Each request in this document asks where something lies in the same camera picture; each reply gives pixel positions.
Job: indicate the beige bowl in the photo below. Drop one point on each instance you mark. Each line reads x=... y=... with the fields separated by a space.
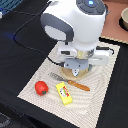
x=124 y=16

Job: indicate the pink brown mat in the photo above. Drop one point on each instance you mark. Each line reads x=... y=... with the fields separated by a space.
x=112 y=30

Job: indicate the round wooden plate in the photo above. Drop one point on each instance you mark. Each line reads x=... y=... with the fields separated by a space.
x=67 y=73

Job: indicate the beige woven placemat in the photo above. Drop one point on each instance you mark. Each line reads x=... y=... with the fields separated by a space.
x=84 y=111

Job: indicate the red toy tomato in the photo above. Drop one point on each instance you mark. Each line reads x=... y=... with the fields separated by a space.
x=41 y=88

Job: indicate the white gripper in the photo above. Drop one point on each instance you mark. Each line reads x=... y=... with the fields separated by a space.
x=71 y=58

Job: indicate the wooden handled fork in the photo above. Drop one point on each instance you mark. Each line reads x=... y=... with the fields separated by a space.
x=59 y=78

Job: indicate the yellow butter box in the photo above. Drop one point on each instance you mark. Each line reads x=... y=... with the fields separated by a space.
x=64 y=93

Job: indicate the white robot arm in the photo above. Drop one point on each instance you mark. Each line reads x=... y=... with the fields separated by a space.
x=77 y=26

